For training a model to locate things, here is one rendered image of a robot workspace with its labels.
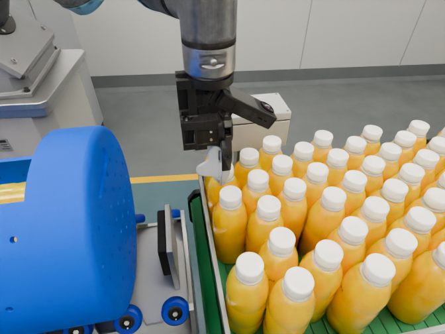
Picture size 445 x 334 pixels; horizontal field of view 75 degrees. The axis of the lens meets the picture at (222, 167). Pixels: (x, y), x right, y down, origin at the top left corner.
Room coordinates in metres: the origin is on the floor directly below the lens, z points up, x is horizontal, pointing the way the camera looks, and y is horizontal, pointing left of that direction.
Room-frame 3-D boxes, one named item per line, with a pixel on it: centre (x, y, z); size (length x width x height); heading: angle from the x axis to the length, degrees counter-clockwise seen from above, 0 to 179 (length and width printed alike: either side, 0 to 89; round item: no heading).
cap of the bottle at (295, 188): (0.37, -0.13, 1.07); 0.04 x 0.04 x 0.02
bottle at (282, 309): (0.19, -0.10, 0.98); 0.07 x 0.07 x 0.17
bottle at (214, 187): (0.42, 0.00, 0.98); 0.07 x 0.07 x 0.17
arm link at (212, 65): (0.41, 0.02, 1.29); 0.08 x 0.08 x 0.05
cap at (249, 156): (0.46, -0.05, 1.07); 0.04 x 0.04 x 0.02
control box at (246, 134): (0.62, -0.05, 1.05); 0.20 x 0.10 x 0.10; 100
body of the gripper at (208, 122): (0.41, 0.03, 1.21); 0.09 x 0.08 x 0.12; 100
